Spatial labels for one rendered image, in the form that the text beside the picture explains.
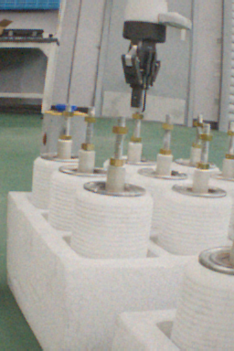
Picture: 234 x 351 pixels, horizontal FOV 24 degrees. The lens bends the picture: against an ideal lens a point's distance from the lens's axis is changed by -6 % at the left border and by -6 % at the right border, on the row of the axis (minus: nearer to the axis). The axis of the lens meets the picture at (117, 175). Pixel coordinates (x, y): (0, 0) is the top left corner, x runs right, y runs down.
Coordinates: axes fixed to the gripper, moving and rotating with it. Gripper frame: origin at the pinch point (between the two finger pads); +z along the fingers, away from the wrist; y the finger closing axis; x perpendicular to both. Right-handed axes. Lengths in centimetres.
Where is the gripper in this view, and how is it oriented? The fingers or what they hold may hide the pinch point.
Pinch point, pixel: (138, 100)
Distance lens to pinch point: 95.9
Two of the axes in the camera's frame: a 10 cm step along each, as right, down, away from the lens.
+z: -1.0, 9.8, 1.6
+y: -4.0, 1.1, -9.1
